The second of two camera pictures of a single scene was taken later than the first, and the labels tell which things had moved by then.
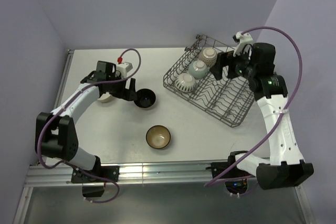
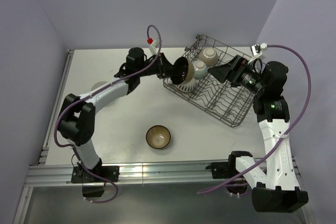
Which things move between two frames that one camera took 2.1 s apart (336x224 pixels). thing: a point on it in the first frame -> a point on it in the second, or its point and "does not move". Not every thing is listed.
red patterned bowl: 209,55 does not move
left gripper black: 126,94 -> 165,68
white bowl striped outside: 185,83 does not move
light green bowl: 198,68 does not move
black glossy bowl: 145,98 -> 183,71
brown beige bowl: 158,137 does not move
